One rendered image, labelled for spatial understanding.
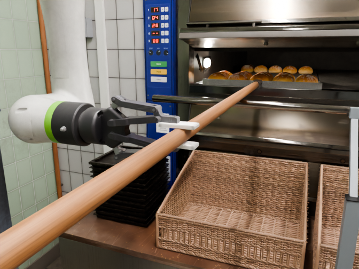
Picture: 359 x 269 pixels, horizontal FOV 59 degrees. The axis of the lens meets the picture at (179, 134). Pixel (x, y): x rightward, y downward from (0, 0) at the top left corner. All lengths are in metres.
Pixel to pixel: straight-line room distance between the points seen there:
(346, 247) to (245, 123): 0.75
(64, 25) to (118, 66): 0.99
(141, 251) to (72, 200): 1.03
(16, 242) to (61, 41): 0.60
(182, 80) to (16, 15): 0.94
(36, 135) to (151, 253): 0.76
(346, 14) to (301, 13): 0.17
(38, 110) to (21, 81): 1.25
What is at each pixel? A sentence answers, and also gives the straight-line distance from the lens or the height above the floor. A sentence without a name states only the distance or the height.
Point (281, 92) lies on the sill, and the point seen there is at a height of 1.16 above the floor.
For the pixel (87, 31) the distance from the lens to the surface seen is 1.83.
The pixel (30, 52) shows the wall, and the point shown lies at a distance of 2.02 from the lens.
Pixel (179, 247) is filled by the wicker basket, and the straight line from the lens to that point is 1.32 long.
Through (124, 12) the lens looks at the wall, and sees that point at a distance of 1.77.
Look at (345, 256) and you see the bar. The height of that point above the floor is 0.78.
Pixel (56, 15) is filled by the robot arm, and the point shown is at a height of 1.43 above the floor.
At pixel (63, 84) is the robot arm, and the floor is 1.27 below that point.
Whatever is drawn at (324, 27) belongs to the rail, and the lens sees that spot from 1.37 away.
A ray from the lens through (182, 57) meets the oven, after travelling 1.62.
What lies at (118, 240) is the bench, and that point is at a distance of 1.42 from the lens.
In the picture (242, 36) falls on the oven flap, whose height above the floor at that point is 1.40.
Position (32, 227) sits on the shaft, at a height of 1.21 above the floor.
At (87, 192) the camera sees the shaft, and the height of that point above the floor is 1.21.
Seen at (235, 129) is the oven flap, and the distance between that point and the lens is 1.57.
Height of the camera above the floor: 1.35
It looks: 15 degrees down
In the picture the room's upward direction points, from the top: straight up
